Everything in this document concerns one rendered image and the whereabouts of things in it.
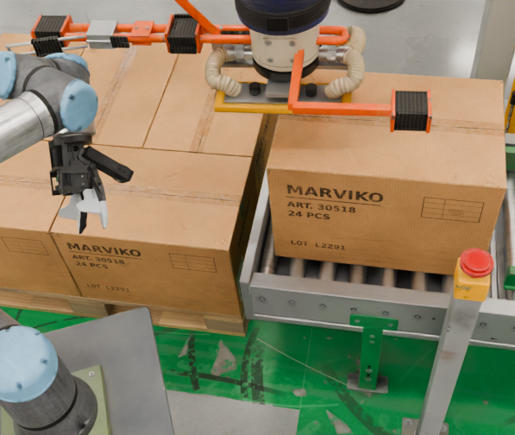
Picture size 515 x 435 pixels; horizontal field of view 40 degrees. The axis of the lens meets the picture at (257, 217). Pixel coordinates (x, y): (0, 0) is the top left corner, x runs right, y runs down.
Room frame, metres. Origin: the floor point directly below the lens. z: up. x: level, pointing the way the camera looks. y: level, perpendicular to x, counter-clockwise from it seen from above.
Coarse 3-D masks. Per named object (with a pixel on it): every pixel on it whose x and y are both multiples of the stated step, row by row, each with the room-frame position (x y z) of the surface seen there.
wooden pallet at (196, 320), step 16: (0, 288) 1.54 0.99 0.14; (0, 304) 1.55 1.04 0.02; (16, 304) 1.54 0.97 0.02; (32, 304) 1.53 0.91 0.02; (48, 304) 1.52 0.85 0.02; (64, 304) 1.51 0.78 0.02; (80, 304) 1.45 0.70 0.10; (96, 304) 1.43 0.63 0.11; (112, 304) 1.41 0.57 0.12; (128, 304) 1.40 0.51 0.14; (160, 320) 1.38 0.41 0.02; (176, 320) 1.37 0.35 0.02; (192, 320) 1.36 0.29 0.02; (208, 320) 1.31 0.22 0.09; (224, 320) 1.30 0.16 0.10; (240, 320) 1.28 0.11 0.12
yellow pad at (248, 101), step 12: (252, 84) 1.34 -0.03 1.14; (264, 84) 1.37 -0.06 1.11; (300, 84) 1.35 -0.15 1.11; (312, 84) 1.31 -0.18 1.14; (324, 84) 1.34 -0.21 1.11; (228, 96) 1.34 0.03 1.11; (240, 96) 1.33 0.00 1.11; (252, 96) 1.33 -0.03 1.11; (264, 96) 1.32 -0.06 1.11; (300, 96) 1.30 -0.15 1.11; (312, 96) 1.29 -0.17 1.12; (324, 96) 1.29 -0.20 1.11; (348, 96) 1.29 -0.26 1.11; (216, 108) 1.31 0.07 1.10; (228, 108) 1.30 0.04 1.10; (240, 108) 1.30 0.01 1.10; (252, 108) 1.29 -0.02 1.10; (264, 108) 1.28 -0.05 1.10; (276, 108) 1.28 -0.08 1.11
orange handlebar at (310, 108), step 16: (128, 32) 1.52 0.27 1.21; (144, 32) 1.48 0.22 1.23; (160, 32) 1.50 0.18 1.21; (208, 32) 1.47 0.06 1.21; (320, 32) 1.41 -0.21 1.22; (336, 32) 1.40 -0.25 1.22; (288, 96) 1.18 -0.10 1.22; (304, 112) 1.14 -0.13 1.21; (320, 112) 1.13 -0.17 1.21; (336, 112) 1.12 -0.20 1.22; (352, 112) 1.11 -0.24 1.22; (368, 112) 1.10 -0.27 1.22; (384, 112) 1.10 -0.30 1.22
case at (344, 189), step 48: (384, 96) 1.44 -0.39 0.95; (432, 96) 1.42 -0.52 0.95; (480, 96) 1.39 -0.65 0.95; (288, 144) 1.30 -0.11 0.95; (336, 144) 1.28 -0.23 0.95; (384, 144) 1.26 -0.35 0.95; (432, 144) 1.24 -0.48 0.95; (480, 144) 1.21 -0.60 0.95; (288, 192) 1.22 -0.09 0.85; (336, 192) 1.18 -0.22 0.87; (384, 192) 1.14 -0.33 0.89; (432, 192) 1.11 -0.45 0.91; (480, 192) 1.08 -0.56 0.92; (288, 240) 1.22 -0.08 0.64; (336, 240) 1.18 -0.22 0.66; (384, 240) 1.14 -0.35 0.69; (432, 240) 1.10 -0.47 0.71; (480, 240) 1.07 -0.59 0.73
